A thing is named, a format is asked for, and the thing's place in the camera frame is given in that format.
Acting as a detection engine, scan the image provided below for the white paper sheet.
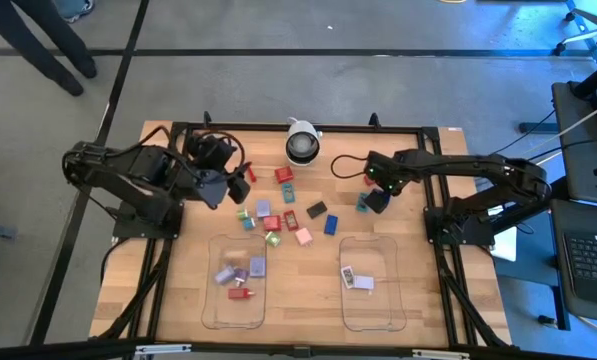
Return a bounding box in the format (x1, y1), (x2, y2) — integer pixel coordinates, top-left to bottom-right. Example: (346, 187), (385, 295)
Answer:
(486, 202), (519, 263)

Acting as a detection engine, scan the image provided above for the white cylindrical cup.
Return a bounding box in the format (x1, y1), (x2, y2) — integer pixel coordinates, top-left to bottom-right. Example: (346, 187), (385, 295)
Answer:
(283, 117), (324, 167)

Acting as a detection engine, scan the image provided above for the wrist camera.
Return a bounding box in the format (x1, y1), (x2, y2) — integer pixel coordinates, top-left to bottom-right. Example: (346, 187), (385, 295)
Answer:
(185, 133), (235, 172)
(365, 148), (404, 169)

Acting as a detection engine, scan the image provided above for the person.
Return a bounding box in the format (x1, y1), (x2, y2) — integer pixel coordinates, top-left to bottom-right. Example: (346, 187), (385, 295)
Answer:
(52, 0), (96, 25)
(0, 0), (99, 97)

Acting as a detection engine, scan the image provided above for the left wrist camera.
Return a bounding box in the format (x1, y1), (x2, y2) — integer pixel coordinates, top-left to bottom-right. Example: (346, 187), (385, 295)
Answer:
(185, 133), (235, 172)

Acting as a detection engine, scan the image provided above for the black rectangular box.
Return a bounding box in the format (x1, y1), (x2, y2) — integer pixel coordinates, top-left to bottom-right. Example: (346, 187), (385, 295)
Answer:
(305, 200), (329, 220)

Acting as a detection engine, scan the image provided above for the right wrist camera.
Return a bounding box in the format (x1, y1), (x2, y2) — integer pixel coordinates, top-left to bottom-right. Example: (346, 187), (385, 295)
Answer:
(365, 148), (404, 169)

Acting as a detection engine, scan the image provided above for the black table frame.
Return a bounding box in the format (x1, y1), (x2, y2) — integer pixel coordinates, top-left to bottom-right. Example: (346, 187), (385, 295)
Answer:
(90, 110), (512, 351)

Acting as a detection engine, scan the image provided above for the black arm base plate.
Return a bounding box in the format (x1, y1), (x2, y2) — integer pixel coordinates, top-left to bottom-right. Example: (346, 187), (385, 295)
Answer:
(111, 199), (185, 240)
(423, 205), (497, 247)

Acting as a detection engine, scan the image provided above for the rolling stand base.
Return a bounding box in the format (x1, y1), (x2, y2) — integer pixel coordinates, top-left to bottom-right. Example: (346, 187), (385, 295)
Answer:
(552, 0), (597, 57)

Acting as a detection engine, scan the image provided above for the clear plastic bin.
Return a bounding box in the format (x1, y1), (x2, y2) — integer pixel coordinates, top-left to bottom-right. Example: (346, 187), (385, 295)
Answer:
(200, 233), (269, 331)
(338, 235), (408, 333)

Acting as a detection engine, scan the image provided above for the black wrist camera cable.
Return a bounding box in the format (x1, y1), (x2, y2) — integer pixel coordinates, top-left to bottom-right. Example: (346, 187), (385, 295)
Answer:
(197, 128), (247, 177)
(330, 153), (370, 180)

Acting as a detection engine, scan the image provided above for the black laptop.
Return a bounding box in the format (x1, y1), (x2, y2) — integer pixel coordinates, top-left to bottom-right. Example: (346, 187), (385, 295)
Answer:
(550, 198), (597, 325)

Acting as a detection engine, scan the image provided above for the dark gray desk top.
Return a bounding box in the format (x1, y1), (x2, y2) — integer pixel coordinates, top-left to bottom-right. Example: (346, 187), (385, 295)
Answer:
(551, 81), (597, 206)

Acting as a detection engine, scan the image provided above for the white cable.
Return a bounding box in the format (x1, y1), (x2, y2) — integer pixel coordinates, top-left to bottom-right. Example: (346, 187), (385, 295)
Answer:
(522, 94), (597, 157)

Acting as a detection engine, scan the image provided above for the white printed card box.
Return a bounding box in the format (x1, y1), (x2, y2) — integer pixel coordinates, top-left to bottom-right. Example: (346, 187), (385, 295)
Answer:
(340, 264), (356, 291)

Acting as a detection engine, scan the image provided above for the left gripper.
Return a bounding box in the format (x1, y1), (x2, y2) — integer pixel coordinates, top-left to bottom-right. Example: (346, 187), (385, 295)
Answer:
(192, 159), (254, 211)

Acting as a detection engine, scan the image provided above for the lavender multiport USB charger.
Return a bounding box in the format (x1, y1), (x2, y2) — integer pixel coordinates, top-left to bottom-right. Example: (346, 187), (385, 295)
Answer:
(248, 256), (268, 279)

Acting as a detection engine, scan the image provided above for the black pole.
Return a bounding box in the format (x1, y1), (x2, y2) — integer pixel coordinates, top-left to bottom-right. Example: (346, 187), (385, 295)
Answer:
(570, 54), (597, 100)

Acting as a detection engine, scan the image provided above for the black bottom crossbeam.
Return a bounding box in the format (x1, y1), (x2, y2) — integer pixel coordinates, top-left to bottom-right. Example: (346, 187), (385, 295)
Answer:
(0, 337), (597, 360)

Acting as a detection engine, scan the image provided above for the black stand leg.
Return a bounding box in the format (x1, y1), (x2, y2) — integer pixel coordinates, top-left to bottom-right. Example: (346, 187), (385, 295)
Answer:
(492, 174), (574, 332)

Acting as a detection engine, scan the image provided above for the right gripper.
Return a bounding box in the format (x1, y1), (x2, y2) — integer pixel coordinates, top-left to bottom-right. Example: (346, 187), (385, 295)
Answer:
(365, 163), (408, 216)

